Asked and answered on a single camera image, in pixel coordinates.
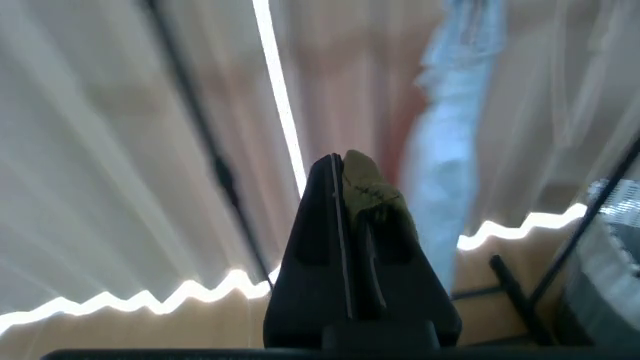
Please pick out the green garment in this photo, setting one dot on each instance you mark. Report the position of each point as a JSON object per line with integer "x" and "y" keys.
{"x": 365, "y": 185}

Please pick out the black clothes rack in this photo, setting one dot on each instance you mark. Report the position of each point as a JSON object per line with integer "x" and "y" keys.
{"x": 220, "y": 170}

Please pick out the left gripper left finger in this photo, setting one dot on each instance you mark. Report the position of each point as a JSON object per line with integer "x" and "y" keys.
{"x": 310, "y": 285}

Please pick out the pale grey shorts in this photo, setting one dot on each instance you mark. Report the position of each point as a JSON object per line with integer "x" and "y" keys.
{"x": 450, "y": 150}

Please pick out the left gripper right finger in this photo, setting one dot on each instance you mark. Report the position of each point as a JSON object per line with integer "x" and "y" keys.
{"x": 410, "y": 290}

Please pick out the white laundry basket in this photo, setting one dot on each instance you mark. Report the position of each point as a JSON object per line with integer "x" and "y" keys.
{"x": 600, "y": 280}

